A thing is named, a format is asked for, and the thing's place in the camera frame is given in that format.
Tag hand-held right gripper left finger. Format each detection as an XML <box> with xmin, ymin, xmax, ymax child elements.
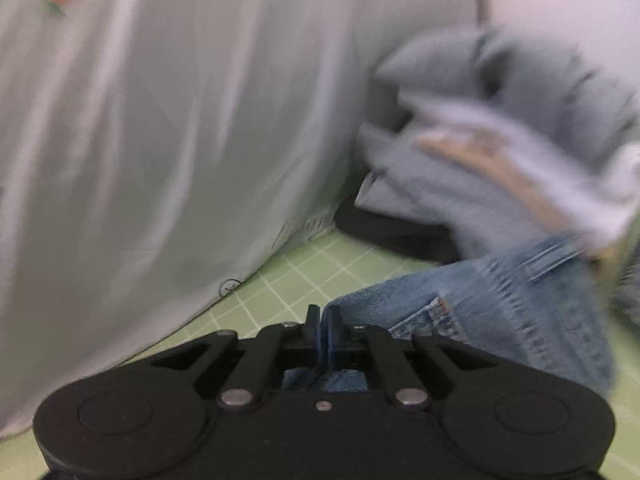
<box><xmin>149</xmin><ymin>304</ymin><xmax>322</xmax><ymax>409</ymax></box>

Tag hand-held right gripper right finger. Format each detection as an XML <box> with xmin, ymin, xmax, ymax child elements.
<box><xmin>322</xmin><ymin>306</ymin><xmax>503</xmax><ymax>409</ymax></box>

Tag blue denim jeans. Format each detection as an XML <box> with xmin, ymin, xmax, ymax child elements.
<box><xmin>281</xmin><ymin>231</ymin><xmax>617</xmax><ymax>397</ymax></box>

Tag black garment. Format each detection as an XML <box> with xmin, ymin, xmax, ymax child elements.
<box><xmin>332</xmin><ymin>194</ymin><xmax>463</xmax><ymax>262</ymax></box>

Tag grey garment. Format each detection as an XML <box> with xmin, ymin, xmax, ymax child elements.
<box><xmin>354</xmin><ymin>24</ymin><xmax>640</xmax><ymax>263</ymax></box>

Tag beige garment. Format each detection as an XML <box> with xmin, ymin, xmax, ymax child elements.
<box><xmin>414</xmin><ymin>130</ymin><xmax>613</xmax><ymax>261</ymax></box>

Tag white carrot print curtain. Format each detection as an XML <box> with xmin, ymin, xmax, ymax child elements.
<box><xmin>0</xmin><ymin>0</ymin><xmax>483</xmax><ymax>442</ymax></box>

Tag white garment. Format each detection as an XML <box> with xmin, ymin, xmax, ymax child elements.
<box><xmin>399</xmin><ymin>94</ymin><xmax>640</xmax><ymax>257</ymax></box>

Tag dark plaid cloth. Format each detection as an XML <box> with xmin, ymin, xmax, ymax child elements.
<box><xmin>607</xmin><ymin>242</ymin><xmax>640</xmax><ymax>317</ymax></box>

